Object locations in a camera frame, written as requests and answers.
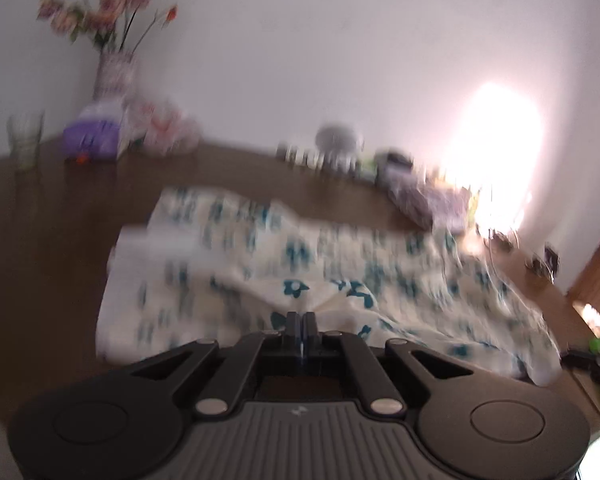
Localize grey round container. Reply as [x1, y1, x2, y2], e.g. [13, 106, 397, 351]
[315, 122, 365, 155]

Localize patterned flower vase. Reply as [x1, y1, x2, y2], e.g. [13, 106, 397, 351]
[92, 52, 139, 104]

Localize clear glass cup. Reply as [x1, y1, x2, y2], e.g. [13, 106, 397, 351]
[7, 110, 47, 172]

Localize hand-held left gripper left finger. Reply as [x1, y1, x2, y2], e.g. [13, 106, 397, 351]
[129, 311, 302, 417]

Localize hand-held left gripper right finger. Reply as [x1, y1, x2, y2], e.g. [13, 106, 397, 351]
[302, 312, 475, 417]

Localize white blue floral garment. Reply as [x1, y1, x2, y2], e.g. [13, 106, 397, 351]
[96, 186, 564, 387]

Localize purple tissue pack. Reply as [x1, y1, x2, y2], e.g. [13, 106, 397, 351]
[62, 102, 131, 164]

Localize row of small bottles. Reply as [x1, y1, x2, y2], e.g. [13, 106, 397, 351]
[277, 142, 382, 182]

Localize pink white plastic bag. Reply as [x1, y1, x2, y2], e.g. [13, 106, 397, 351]
[129, 94, 202, 157]

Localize wooden cabinet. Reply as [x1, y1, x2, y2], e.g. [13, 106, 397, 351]
[567, 239, 600, 342]

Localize pink artificial flowers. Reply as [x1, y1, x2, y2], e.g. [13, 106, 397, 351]
[36, 0, 179, 57]

